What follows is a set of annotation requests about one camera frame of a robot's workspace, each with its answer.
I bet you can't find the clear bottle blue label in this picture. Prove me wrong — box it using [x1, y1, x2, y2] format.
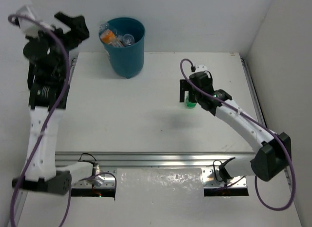
[122, 34, 135, 47]

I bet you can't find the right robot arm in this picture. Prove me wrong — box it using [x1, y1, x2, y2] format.
[179, 71, 291, 182]

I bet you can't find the orange bottle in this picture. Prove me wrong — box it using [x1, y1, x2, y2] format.
[101, 31, 123, 47]

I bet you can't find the aluminium front rail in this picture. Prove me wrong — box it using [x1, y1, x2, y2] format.
[55, 151, 255, 168]

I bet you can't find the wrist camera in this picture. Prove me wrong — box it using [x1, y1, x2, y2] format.
[191, 64, 208, 73]
[14, 4, 53, 38]

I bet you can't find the clear bottle blue cap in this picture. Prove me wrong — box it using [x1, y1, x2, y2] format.
[98, 21, 122, 41]

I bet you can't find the green plastic bottle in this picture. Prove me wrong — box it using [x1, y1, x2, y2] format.
[185, 91, 197, 108]

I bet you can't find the teal plastic bin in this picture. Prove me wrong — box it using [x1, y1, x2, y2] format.
[99, 17, 145, 79]

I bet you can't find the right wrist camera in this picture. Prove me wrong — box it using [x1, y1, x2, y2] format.
[191, 64, 208, 73]

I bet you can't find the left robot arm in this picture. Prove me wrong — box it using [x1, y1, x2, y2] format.
[8, 12, 94, 195]

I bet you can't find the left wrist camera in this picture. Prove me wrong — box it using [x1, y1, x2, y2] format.
[14, 4, 53, 38]

